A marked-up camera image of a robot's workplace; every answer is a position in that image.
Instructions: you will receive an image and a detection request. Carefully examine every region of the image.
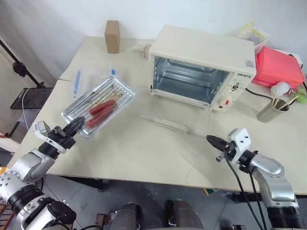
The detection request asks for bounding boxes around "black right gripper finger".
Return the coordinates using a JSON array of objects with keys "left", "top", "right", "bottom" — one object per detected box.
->
[
  {"left": 207, "top": 138, "right": 224, "bottom": 152},
  {"left": 206, "top": 134, "right": 227, "bottom": 147}
]

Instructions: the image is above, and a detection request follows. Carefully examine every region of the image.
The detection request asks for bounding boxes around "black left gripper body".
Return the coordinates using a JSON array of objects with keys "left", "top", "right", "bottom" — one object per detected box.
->
[{"left": 47, "top": 126, "right": 77, "bottom": 150}]

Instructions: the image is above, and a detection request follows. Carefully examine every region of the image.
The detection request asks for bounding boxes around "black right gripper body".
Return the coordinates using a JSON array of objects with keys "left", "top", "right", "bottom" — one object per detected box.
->
[{"left": 216, "top": 141, "right": 237, "bottom": 163}]

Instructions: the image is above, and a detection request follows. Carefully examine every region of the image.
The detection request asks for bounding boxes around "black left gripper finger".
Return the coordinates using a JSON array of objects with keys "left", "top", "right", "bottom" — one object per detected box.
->
[
  {"left": 62, "top": 116, "right": 86, "bottom": 136},
  {"left": 68, "top": 123, "right": 85, "bottom": 139}
]

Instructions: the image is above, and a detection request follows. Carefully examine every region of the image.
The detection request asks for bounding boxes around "red sausage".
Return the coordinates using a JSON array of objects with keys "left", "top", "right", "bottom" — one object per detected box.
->
[
  {"left": 86, "top": 112, "right": 110, "bottom": 128},
  {"left": 89, "top": 100, "right": 117, "bottom": 115},
  {"left": 92, "top": 105, "right": 115, "bottom": 118}
]

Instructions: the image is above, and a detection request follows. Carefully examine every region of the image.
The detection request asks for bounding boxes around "wire grill rack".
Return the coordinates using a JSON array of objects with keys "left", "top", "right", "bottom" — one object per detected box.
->
[{"left": 68, "top": 78, "right": 134, "bottom": 131}]

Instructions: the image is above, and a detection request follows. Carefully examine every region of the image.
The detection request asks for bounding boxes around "silver metal baking tray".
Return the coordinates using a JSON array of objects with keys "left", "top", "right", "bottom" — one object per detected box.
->
[{"left": 61, "top": 75, "right": 140, "bottom": 140}]

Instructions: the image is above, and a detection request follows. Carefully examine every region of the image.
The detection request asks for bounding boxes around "cream oven timer knob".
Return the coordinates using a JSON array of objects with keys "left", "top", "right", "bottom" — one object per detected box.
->
[{"left": 217, "top": 95, "right": 236, "bottom": 111}]

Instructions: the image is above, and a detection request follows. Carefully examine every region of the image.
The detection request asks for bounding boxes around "glass oven door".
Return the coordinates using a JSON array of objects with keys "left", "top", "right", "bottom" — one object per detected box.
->
[{"left": 136, "top": 92, "right": 212, "bottom": 138}]

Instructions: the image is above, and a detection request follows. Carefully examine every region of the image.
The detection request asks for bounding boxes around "cream toaster oven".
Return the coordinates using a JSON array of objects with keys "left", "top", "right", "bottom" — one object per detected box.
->
[{"left": 147, "top": 24, "right": 257, "bottom": 114}]

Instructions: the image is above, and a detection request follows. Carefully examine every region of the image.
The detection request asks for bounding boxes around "clear container with blue latches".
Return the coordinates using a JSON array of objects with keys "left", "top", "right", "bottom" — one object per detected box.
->
[{"left": 71, "top": 68, "right": 118, "bottom": 99}]

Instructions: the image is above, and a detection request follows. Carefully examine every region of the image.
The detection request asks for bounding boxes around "black floor mat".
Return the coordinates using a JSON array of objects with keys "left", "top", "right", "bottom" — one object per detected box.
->
[{"left": 11, "top": 87, "right": 54, "bottom": 110}]

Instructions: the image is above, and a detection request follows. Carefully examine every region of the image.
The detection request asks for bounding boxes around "stainless steel cup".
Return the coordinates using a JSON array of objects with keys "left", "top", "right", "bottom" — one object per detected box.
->
[{"left": 257, "top": 96, "right": 291, "bottom": 124}]

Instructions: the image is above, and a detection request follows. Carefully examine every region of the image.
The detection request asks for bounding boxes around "wooden chopstick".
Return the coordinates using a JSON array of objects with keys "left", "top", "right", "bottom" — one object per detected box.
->
[
  {"left": 278, "top": 95, "right": 299, "bottom": 110},
  {"left": 272, "top": 89, "right": 281, "bottom": 106}
]

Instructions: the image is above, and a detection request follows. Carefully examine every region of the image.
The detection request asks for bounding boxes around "dark rounded shape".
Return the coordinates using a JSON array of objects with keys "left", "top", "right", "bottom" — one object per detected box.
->
[
  {"left": 108, "top": 202, "right": 142, "bottom": 230},
  {"left": 165, "top": 199, "right": 205, "bottom": 230}
]

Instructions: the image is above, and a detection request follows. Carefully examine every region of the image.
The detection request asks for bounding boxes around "black tripod stand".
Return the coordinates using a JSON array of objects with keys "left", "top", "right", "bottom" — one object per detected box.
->
[{"left": 0, "top": 38, "right": 46, "bottom": 88}]

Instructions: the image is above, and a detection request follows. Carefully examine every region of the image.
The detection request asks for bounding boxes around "white round ball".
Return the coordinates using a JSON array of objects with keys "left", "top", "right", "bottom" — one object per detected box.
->
[{"left": 271, "top": 81, "right": 291, "bottom": 97}]

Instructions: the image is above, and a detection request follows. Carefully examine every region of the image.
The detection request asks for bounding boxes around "green plastic toy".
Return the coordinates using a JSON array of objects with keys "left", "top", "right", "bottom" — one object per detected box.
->
[{"left": 295, "top": 87, "right": 307, "bottom": 104}]

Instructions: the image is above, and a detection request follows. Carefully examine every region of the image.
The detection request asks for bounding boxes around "pink fabric box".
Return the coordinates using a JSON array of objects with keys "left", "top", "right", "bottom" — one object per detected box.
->
[{"left": 252, "top": 46, "right": 306, "bottom": 89}]

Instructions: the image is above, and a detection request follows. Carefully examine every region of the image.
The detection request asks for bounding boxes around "brown cardboard box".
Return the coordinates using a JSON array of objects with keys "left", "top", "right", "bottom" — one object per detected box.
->
[{"left": 104, "top": 20, "right": 121, "bottom": 54}]

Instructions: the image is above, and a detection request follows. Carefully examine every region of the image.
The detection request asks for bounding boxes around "clear bag with wooden blocks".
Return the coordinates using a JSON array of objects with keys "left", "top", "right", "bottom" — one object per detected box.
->
[{"left": 129, "top": 40, "right": 154, "bottom": 58}]

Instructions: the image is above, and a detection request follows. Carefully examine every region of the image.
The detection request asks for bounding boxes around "clear plastic storage bin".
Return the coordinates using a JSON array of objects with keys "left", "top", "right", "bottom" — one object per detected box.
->
[{"left": 233, "top": 21, "right": 272, "bottom": 55}]

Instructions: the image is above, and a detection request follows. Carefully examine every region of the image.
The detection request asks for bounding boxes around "white power strip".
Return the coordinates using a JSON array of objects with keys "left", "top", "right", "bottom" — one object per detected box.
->
[{"left": 287, "top": 51, "right": 304, "bottom": 70}]

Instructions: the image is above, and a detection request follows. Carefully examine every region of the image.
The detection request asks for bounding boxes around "yellow-edged zip bag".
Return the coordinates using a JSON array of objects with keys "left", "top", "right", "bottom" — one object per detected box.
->
[{"left": 236, "top": 21, "right": 255, "bottom": 39}]

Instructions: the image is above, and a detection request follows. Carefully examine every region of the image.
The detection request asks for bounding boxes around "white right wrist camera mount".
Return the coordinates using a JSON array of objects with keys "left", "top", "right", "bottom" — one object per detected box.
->
[{"left": 226, "top": 127, "right": 251, "bottom": 164}]

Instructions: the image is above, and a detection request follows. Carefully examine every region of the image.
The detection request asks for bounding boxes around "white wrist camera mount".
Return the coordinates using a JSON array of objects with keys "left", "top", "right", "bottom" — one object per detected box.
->
[
  {"left": 226, "top": 127, "right": 251, "bottom": 164},
  {"left": 33, "top": 121, "right": 66, "bottom": 154}
]

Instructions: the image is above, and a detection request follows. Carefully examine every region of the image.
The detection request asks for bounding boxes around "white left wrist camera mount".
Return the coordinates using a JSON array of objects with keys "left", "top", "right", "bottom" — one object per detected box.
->
[{"left": 33, "top": 121, "right": 66, "bottom": 154}]

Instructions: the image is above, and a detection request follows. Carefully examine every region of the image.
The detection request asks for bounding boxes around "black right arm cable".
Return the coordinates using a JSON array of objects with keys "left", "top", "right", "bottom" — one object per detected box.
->
[{"left": 229, "top": 159, "right": 267, "bottom": 230}]

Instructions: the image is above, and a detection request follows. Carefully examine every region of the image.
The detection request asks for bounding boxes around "cream oven door handle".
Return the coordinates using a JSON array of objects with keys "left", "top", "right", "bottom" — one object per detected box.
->
[{"left": 153, "top": 116, "right": 189, "bottom": 134}]

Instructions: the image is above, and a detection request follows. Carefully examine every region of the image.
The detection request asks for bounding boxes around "white thin cable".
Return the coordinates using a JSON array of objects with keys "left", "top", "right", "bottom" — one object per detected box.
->
[{"left": 21, "top": 88, "right": 32, "bottom": 126}]

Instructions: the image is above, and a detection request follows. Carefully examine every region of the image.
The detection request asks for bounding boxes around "black oven power cable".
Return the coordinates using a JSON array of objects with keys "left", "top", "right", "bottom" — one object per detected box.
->
[{"left": 244, "top": 87, "right": 274, "bottom": 99}]

